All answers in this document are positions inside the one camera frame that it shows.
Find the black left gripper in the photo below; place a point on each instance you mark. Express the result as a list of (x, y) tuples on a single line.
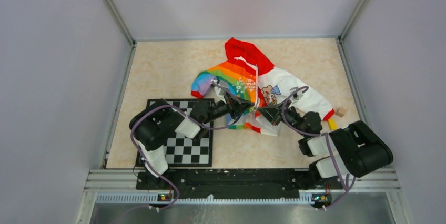
[(233, 109)]

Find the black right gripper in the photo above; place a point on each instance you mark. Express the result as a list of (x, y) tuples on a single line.
[(270, 113)]

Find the rainbow and white kids jacket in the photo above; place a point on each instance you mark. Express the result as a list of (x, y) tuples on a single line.
[(251, 76)]

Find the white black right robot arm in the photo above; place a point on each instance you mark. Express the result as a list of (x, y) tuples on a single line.
[(354, 150)]

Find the yellow small block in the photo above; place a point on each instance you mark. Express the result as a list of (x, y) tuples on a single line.
[(332, 124)]

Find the black white checkerboard mat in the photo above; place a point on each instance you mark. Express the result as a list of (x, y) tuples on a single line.
[(181, 151)]

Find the beige wooden small block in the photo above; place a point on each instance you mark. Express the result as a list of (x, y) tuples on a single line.
[(341, 112)]

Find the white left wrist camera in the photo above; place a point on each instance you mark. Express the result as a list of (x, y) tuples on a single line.
[(220, 87)]

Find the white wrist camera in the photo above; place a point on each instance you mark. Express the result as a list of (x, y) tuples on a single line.
[(296, 93), (220, 87)]

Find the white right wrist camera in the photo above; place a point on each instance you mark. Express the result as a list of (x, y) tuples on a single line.
[(296, 93)]

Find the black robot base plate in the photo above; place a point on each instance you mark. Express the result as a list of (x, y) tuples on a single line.
[(231, 183)]

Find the aluminium frame rail front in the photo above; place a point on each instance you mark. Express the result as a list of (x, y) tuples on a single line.
[(110, 196)]

